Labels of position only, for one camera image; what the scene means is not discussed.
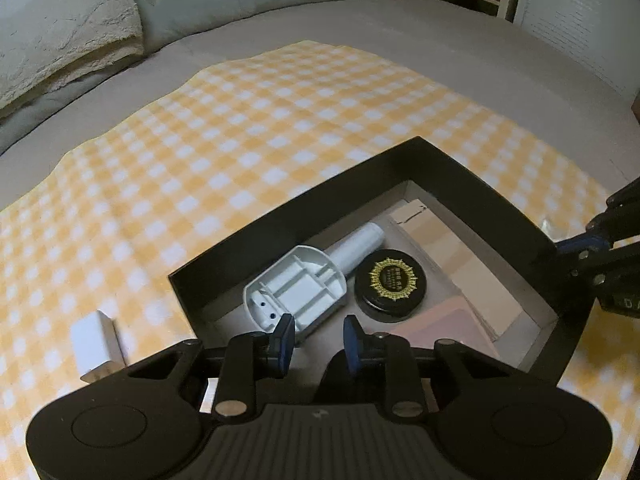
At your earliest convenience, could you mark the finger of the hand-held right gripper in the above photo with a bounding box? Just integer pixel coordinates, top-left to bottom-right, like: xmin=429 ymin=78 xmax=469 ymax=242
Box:
xmin=567 ymin=247 xmax=640 ymax=292
xmin=556 ymin=175 xmax=640 ymax=256

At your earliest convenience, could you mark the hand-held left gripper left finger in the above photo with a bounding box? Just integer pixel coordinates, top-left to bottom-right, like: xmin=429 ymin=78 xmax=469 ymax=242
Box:
xmin=127 ymin=313 xmax=296 ymax=420

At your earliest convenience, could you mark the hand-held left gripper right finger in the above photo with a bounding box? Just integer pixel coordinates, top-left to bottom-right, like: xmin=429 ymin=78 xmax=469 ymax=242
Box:
xmin=342 ymin=314 xmax=516 ymax=420

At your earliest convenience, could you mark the white plastic handheld device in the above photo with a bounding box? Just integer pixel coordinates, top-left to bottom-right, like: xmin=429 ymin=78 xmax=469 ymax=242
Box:
xmin=243 ymin=222 xmax=386 ymax=347

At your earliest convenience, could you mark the black round tin gold label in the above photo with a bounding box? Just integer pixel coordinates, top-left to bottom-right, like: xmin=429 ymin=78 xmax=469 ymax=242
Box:
xmin=354 ymin=250 xmax=428 ymax=324

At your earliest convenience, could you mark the pink square box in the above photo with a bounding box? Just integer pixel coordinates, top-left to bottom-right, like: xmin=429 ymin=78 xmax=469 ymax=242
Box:
xmin=395 ymin=305 xmax=501 ymax=361

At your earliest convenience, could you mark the light wooden block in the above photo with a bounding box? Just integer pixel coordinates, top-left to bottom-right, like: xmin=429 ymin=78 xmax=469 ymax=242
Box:
xmin=390 ymin=199 xmax=531 ymax=341

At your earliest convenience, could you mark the black cardboard box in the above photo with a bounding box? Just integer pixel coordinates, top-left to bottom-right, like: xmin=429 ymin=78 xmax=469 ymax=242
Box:
xmin=168 ymin=135 xmax=596 ymax=386

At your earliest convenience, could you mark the white charger adapter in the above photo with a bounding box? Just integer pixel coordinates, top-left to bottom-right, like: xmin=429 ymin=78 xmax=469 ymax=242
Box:
xmin=70 ymin=310 xmax=126 ymax=385

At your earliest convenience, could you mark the yellow checkered cloth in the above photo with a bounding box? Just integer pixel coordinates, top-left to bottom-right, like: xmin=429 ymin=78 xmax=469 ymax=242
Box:
xmin=0 ymin=40 xmax=640 ymax=480

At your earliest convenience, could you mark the white slatted cabinet door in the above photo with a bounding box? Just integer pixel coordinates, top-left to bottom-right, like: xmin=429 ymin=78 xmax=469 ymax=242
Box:
xmin=515 ymin=0 xmax=640 ymax=101

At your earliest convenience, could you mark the grey bed sheet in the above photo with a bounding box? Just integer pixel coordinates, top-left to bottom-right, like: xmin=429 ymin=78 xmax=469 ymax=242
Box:
xmin=0 ymin=0 xmax=640 ymax=171

